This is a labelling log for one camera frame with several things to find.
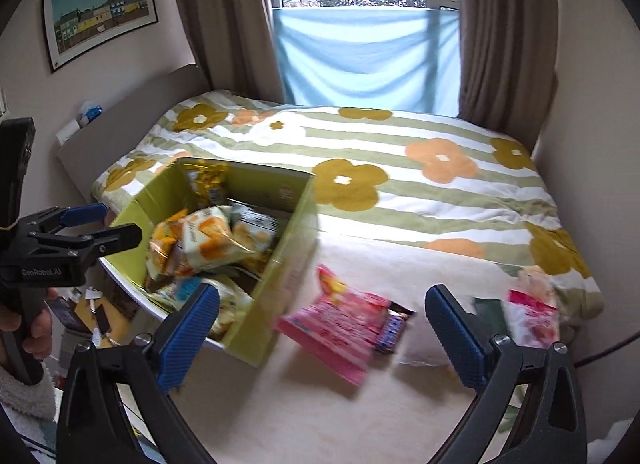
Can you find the white yellow snack packet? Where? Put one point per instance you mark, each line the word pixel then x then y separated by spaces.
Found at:
pixel 232 304

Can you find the pink white candy packet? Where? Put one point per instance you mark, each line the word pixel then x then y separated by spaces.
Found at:
pixel 532 314

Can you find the pink snack packet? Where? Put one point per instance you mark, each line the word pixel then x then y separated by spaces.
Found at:
pixel 335 334

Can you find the purple snack packet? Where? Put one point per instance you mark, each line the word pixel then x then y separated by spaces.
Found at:
pixel 395 329

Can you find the dark book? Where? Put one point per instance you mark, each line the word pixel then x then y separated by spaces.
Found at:
pixel 67 314

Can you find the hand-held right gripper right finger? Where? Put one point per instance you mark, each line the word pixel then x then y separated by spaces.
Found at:
pixel 452 329

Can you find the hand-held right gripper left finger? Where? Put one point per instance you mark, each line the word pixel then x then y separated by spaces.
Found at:
pixel 190 326

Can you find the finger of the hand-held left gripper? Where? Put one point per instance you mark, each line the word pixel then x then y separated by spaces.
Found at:
pixel 115 239
pixel 82 214

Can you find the phone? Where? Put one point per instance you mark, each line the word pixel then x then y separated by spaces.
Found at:
pixel 102 319

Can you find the green cardboard box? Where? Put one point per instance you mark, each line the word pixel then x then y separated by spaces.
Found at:
pixel 280 289

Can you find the gold yellow snack packet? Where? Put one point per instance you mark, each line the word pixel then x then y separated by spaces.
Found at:
pixel 205 182

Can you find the orange white bread packet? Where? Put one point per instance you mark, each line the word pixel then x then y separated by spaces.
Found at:
pixel 210 239

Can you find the light blue cloth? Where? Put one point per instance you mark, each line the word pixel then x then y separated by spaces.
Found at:
pixel 365 59

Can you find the framed picture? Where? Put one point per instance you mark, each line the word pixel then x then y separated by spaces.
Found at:
pixel 100 14

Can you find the person's left hand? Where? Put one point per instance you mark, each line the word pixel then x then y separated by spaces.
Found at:
pixel 42 329

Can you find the blue snack packet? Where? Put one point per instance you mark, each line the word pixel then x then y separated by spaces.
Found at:
pixel 189 289

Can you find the grey bed headboard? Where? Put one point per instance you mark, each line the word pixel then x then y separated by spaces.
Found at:
pixel 125 124

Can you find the blue white tissue pack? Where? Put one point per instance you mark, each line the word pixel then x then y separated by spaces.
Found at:
pixel 91 112

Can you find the floral striped blanket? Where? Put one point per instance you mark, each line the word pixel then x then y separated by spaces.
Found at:
pixel 400 194

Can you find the brown curtain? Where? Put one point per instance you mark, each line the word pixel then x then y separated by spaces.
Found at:
pixel 505 44
pixel 225 19

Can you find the small white box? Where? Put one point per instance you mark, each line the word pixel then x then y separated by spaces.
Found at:
pixel 67 133

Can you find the white table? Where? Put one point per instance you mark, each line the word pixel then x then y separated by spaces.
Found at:
pixel 140 301

